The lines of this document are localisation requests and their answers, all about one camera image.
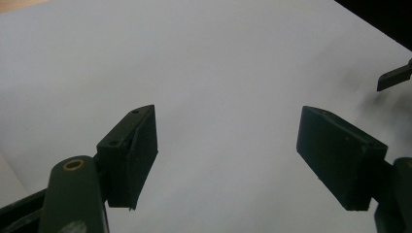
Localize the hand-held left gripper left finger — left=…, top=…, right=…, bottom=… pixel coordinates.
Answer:
left=96, top=104, right=159, bottom=211

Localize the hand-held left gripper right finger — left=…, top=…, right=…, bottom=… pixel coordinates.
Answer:
left=295, top=106, right=389, bottom=212

